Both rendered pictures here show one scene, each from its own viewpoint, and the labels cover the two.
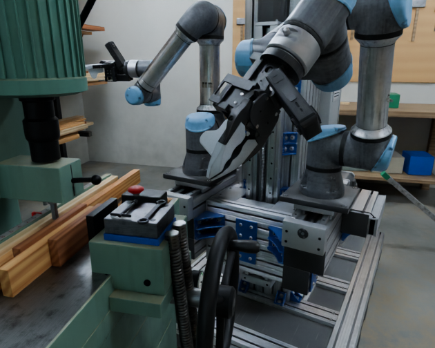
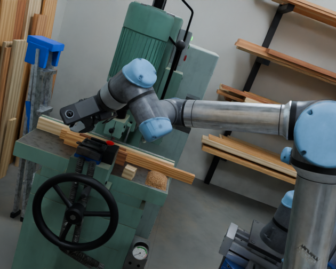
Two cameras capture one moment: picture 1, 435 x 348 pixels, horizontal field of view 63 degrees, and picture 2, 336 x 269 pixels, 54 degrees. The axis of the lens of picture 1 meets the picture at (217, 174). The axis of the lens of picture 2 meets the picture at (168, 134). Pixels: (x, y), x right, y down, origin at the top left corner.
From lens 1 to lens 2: 1.12 m
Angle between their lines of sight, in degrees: 71
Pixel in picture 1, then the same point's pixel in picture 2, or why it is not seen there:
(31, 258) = (77, 138)
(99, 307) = (60, 164)
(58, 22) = (127, 60)
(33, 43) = (115, 64)
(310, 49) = (104, 91)
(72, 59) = not seen: hidden behind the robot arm
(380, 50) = (297, 179)
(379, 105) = (289, 248)
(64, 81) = not seen: hidden behind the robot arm
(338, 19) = (120, 81)
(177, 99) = not seen: outside the picture
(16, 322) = (47, 143)
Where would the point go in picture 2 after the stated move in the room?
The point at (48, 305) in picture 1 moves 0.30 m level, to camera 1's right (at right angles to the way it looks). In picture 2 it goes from (55, 148) to (39, 187)
